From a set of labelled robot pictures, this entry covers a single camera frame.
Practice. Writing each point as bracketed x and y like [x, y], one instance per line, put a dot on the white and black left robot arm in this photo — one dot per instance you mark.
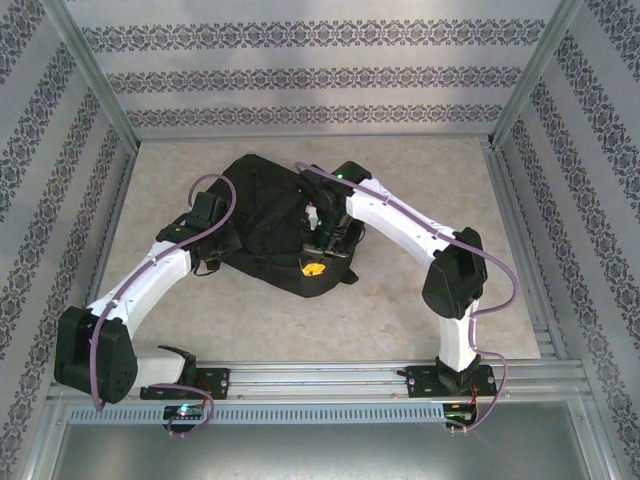
[150, 275]

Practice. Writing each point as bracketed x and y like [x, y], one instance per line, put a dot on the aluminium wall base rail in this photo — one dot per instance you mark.
[300, 136]

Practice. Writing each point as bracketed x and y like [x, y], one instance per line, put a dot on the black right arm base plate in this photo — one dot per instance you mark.
[420, 385]

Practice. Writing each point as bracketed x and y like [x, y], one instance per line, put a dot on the aluminium frame post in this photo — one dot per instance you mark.
[90, 75]
[537, 75]

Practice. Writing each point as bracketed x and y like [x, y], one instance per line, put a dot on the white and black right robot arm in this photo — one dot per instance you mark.
[400, 220]

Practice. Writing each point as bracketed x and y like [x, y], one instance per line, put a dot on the black backpack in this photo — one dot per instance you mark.
[270, 200]

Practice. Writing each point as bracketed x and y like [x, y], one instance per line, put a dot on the aluminium mounting rail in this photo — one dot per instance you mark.
[320, 380]

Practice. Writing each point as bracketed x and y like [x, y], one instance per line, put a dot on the aluminium side rail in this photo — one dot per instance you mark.
[120, 200]
[521, 240]

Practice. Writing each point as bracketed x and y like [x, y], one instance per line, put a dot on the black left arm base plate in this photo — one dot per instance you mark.
[220, 382]

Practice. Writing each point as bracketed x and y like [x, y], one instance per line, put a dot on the grey metal sheet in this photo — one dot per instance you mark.
[320, 455]

